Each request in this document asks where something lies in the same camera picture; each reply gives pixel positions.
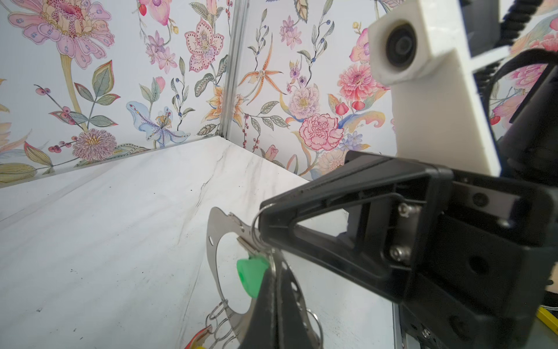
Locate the red plastic key tag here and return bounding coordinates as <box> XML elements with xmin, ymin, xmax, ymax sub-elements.
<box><xmin>185</xmin><ymin>325</ymin><xmax>213</xmax><ymax>349</ymax></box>

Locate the green plastic key tag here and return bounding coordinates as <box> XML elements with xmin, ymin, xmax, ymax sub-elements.
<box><xmin>236</xmin><ymin>257</ymin><xmax>270</xmax><ymax>299</ymax></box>

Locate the silver metal keyring with keys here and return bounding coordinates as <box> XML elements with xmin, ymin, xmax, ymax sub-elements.
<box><xmin>206</xmin><ymin>207</ymin><xmax>324</xmax><ymax>348</ymax></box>

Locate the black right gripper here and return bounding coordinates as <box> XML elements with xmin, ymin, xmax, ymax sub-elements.
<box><xmin>392</xmin><ymin>170</ymin><xmax>557</xmax><ymax>348</ymax></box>

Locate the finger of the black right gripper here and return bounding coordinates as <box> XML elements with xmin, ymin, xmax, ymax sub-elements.
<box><xmin>258</xmin><ymin>151</ymin><xmax>453</xmax><ymax>301</ymax></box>

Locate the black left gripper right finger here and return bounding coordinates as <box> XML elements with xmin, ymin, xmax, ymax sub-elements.
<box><xmin>277</xmin><ymin>261</ymin><xmax>316</xmax><ymax>349</ymax></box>

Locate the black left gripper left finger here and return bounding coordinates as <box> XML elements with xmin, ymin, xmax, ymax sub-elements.
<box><xmin>239</xmin><ymin>269</ymin><xmax>276</xmax><ymax>349</ymax></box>

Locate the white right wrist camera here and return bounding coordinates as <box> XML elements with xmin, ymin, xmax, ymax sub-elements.
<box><xmin>368</xmin><ymin>1</ymin><xmax>508</xmax><ymax>177</ymax></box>

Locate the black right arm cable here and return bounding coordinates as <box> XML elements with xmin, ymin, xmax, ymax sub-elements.
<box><xmin>472</xmin><ymin>0</ymin><xmax>558</xmax><ymax>114</ymax></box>

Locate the aluminium corner frame post right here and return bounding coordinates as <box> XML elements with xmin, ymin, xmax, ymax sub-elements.
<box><xmin>219</xmin><ymin>0</ymin><xmax>250</xmax><ymax>140</ymax></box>

